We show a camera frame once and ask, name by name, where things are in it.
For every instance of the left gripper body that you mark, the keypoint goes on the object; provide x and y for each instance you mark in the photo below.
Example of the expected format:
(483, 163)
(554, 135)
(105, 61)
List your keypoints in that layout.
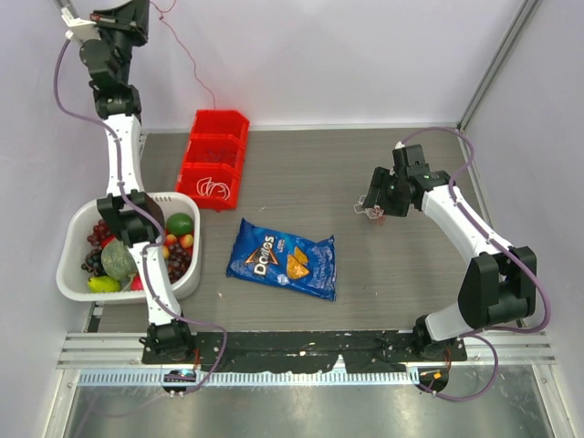
(134, 36)

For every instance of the red-yellow peaches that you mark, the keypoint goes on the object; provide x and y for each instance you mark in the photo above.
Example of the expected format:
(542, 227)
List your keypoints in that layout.
(178, 248)

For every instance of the dark grape bunch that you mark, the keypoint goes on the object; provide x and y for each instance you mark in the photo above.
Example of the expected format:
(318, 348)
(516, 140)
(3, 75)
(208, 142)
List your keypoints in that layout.
(92, 265)

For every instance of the green melon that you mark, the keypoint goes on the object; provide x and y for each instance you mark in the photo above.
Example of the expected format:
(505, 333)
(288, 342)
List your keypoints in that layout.
(117, 261)

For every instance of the white fruit basket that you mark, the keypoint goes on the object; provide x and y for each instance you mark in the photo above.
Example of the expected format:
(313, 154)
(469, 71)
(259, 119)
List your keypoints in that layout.
(72, 281)

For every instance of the slotted cable duct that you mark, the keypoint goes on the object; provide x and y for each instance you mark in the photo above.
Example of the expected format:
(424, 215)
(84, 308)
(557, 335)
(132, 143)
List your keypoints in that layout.
(168, 378)

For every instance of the red plastic bin rack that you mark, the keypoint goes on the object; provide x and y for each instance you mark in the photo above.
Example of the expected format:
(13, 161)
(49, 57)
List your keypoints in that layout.
(214, 159)

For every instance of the green avocado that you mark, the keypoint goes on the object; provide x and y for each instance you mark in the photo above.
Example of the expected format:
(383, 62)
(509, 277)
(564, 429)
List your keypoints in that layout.
(180, 224)

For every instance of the blue Doritos chip bag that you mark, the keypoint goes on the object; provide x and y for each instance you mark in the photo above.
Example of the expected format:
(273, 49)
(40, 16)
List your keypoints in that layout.
(277, 259)

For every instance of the yellow-green pear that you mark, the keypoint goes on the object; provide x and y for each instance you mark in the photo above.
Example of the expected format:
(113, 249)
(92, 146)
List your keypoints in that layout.
(104, 284)

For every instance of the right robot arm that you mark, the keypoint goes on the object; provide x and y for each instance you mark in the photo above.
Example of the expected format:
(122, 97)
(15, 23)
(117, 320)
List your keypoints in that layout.
(498, 285)

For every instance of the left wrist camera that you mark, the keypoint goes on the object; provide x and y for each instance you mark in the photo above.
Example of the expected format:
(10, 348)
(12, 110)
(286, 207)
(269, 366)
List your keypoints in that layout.
(78, 30)

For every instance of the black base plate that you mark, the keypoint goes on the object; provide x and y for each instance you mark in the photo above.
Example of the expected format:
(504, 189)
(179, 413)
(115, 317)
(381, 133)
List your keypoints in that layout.
(301, 352)

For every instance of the purple grape bunch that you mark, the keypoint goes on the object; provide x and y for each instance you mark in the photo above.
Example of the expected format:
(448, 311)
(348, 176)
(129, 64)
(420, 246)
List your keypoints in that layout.
(101, 234)

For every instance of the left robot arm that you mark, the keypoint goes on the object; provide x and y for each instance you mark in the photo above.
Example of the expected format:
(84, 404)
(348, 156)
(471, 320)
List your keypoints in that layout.
(130, 213)

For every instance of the red apple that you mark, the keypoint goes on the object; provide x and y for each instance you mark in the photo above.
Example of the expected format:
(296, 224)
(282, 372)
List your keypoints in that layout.
(136, 284)

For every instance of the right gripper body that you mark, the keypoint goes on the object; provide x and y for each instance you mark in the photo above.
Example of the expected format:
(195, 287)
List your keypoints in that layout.
(394, 202)

